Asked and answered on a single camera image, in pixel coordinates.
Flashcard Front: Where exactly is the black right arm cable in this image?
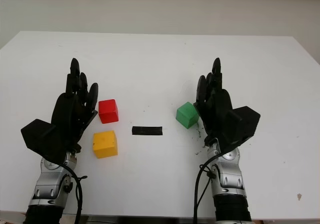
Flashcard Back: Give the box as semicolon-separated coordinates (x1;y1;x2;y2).
192;152;227;224

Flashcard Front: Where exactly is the yellow wooden cube block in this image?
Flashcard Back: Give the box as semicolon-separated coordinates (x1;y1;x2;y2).
92;130;119;159

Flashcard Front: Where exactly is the red wooden cube block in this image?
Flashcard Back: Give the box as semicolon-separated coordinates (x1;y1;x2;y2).
98;99;119;124

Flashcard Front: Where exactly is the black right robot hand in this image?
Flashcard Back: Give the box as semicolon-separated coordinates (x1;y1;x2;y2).
193;57;234;146

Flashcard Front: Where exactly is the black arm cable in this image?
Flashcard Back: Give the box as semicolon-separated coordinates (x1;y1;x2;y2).
57;161;88;224
192;152;227;224

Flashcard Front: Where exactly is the black tape strip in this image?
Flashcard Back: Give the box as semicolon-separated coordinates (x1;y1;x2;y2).
131;126;163;136

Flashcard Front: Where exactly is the grey robot torso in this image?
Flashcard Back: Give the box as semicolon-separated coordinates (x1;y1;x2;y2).
82;216;196;224

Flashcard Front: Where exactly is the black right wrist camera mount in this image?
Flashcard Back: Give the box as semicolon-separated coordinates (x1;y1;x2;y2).
225;105;261;147

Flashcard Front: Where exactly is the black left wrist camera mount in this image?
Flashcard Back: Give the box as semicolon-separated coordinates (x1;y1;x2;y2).
20;118;65;162

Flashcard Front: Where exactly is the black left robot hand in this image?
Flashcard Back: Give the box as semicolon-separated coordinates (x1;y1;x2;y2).
51;58;99;157

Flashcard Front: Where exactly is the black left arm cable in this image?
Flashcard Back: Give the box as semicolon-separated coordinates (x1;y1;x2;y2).
57;161;88;224

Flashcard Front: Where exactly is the green wooden cube block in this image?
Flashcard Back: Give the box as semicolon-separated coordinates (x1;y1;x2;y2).
175;101;200;129

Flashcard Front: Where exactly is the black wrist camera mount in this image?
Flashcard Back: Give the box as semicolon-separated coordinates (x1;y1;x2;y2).
225;105;261;147
20;118;65;162

